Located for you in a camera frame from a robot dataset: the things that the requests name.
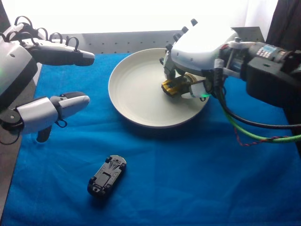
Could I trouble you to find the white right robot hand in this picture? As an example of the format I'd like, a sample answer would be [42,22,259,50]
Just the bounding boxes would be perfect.
[159,18,239,101]

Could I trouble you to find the yellow toy car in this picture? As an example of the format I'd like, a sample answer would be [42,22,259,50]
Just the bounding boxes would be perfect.
[161,73,203,97]

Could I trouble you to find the green toy car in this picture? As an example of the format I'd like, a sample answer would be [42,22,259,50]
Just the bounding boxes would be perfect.
[87,154,127,198]

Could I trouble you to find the white round plate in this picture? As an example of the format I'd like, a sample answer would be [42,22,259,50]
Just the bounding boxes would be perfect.
[108,48,210,129]

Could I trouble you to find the black curtain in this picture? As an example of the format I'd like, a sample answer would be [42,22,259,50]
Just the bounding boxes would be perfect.
[267,0,301,50]

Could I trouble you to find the blue table cloth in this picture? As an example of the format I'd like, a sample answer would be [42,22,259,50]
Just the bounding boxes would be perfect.
[0,53,301,226]

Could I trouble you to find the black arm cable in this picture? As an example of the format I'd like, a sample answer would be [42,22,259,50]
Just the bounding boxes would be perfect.
[217,68,301,129]

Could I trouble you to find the green braided cable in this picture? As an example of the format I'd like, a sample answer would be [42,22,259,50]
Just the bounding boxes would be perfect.
[222,94,301,145]

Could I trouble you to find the thin red wire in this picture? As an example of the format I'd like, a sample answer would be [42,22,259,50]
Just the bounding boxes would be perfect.
[233,127,296,147]

